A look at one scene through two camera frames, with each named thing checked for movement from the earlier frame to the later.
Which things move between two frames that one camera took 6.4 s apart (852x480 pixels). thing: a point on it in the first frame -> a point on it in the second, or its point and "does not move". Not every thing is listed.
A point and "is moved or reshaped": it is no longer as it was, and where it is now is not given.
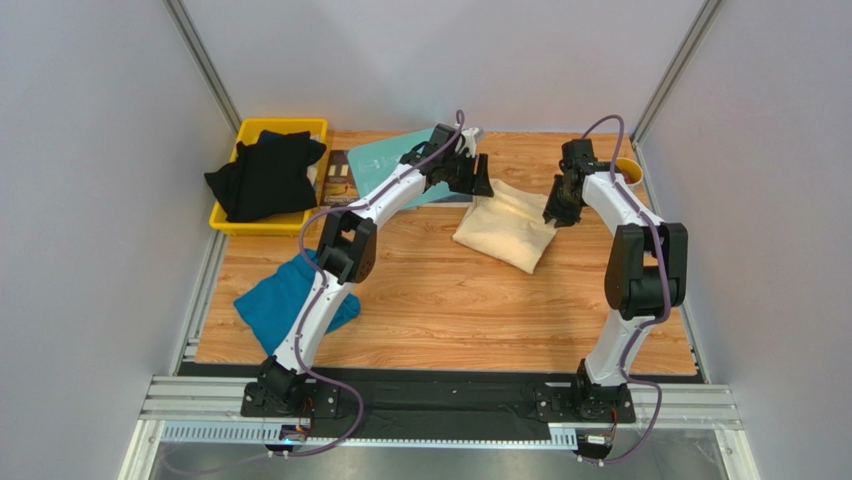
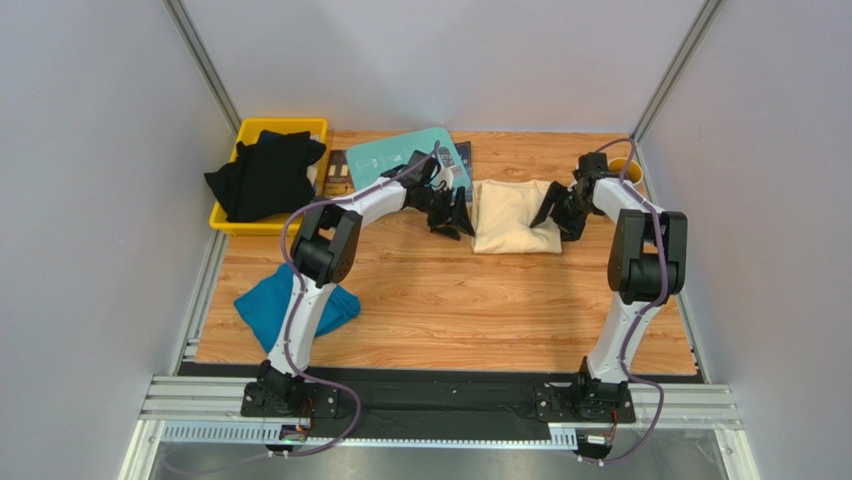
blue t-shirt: (270, 304) does not move
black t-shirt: (268, 177) does not move
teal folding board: (371, 161) does not move
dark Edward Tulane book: (340, 188) does not move
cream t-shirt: (510, 226) is moved or reshaped
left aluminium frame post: (204, 62) does not move
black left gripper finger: (484, 186) -> (461, 211)
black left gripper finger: (465, 183) -> (449, 230)
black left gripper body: (461, 162) -> (436, 204)
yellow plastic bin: (288, 224) does not move
